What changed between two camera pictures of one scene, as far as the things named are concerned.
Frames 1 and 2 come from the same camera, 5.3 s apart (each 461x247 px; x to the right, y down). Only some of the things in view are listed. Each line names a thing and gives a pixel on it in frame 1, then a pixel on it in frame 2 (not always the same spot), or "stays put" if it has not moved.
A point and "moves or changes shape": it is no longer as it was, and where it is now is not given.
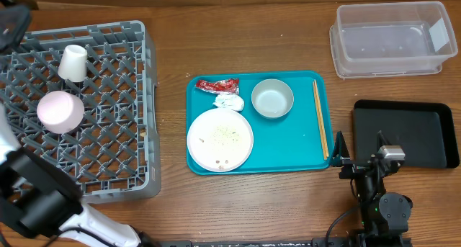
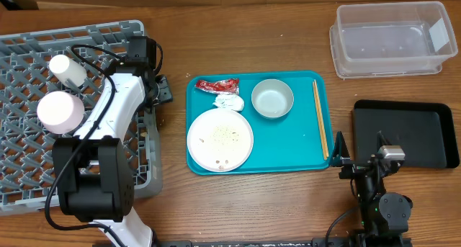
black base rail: x=322 y=242 stays put
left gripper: x=9 y=24 to x=163 y=89
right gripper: x=341 y=155 stays put
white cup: x=73 y=65 moves or changes shape
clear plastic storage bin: x=392 y=39 stays put
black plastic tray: x=425 y=131 stays put
